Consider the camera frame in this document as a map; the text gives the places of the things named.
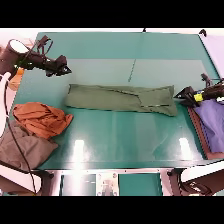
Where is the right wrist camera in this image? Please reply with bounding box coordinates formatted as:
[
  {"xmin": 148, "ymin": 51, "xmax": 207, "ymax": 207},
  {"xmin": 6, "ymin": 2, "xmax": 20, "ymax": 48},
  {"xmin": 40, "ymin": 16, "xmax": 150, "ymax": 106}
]
[{"xmin": 200, "ymin": 72, "xmax": 216, "ymax": 88}]

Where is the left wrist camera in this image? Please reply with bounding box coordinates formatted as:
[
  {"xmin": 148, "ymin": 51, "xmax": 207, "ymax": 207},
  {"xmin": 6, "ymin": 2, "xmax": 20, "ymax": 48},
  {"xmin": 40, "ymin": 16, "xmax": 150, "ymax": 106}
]
[{"xmin": 30, "ymin": 34, "xmax": 54, "ymax": 56}]

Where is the purple garment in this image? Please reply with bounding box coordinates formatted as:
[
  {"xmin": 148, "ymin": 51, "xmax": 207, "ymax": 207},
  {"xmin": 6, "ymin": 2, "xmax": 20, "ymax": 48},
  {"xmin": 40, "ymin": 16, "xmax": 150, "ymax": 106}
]
[{"xmin": 193, "ymin": 99, "xmax": 224, "ymax": 154}]

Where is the silver frame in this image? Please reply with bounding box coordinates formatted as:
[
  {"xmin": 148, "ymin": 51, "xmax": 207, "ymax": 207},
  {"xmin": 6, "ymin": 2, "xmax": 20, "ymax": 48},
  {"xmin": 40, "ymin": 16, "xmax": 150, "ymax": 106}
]
[{"xmin": 43, "ymin": 167, "xmax": 214, "ymax": 197}]

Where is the orange garment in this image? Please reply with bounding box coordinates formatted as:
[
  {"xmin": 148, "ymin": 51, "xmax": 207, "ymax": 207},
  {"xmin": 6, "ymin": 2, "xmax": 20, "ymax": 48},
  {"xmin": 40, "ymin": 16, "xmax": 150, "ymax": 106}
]
[{"xmin": 12, "ymin": 101, "xmax": 75, "ymax": 141}]

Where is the green garment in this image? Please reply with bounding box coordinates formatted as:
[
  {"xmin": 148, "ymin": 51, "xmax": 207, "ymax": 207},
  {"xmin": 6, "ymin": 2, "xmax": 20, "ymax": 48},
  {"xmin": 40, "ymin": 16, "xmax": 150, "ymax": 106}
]
[{"xmin": 63, "ymin": 83, "xmax": 179, "ymax": 118}]

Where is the black cable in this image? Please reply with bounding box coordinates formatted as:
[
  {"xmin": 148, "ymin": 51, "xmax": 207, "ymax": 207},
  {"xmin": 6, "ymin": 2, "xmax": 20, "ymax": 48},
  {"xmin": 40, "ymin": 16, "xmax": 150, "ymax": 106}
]
[{"xmin": 3, "ymin": 79, "xmax": 38, "ymax": 196}]

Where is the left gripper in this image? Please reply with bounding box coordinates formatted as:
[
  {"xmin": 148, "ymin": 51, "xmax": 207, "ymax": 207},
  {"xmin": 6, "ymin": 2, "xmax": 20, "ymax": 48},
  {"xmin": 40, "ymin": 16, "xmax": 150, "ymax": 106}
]
[{"xmin": 44, "ymin": 54, "xmax": 73, "ymax": 78}]

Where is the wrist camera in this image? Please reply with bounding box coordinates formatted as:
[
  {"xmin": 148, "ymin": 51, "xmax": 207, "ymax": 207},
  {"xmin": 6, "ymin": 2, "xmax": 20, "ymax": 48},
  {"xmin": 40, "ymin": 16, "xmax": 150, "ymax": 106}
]
[
  {"xmin": 30, "ymin": 34, "xmax": 54, "ymax": 56},
  {"xmin": 200, "ymin": 72, "xmax": 216, "ymax": 88}
]

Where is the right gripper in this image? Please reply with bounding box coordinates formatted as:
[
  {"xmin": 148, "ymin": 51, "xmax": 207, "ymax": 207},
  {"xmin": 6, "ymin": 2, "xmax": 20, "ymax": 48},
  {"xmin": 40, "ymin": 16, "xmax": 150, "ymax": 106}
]
[{"xmin": 173, "ymin": 85, "xmax": 204, "ymax": 108}]

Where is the grey garment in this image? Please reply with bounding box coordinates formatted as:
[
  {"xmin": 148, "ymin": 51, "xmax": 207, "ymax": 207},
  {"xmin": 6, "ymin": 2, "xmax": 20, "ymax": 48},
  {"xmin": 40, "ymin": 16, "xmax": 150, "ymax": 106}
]
[{"xmin": 0, "ymin": 119, "xmax": 60, "ymax": 173}]

